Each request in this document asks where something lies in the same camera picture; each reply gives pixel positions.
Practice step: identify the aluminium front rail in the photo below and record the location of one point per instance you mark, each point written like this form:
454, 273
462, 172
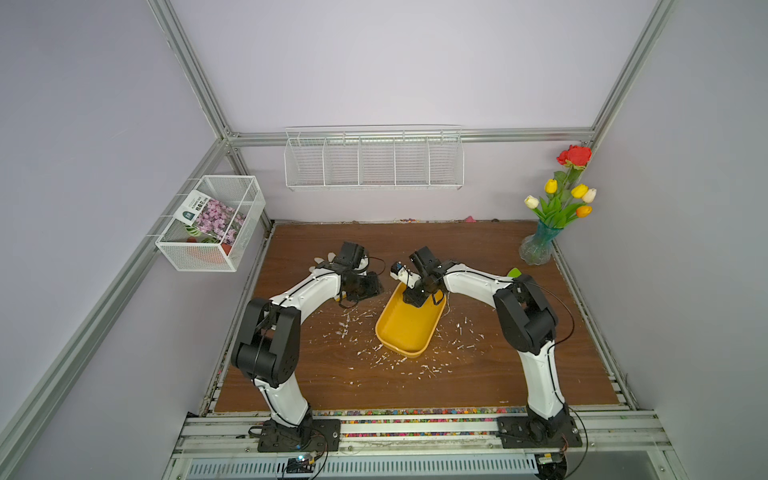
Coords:
603, 444

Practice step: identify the glass vase with flowers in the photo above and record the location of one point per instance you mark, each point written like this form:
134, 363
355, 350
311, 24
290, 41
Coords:
565, 200

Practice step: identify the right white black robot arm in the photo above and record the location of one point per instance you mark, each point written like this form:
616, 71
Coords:
527, 321

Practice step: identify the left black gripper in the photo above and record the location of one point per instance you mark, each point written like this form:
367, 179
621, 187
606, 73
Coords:
373, 287

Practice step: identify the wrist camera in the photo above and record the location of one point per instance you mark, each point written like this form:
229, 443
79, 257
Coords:
352, 256
423, 263

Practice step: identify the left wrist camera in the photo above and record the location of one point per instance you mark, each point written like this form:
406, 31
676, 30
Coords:
352, 256

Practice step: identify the white wire wall shelf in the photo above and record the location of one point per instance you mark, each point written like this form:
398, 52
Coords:
375, 157

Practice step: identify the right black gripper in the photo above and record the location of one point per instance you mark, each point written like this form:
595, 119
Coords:
412, 297

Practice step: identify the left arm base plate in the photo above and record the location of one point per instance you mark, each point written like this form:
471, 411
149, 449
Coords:
320, 435

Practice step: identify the yellow plastic storage box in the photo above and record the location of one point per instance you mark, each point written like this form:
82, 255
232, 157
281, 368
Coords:
405, 329

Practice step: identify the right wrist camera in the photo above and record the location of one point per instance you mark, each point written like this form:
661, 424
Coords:
423, 263

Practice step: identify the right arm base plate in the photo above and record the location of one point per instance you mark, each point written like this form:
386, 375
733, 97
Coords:
557, 433

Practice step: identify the white wire basket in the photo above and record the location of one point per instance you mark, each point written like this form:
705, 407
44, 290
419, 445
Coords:
187, 254

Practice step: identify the white cotton work glove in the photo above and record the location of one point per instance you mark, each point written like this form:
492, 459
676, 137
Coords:
325, 262

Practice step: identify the purple flower seed packet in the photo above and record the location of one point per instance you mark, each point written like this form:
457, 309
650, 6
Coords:
209, 220

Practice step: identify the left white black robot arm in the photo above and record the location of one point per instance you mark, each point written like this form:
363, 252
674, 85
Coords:
267, 345

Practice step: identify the green yellow toy trowel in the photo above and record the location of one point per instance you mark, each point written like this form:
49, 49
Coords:
513, 273

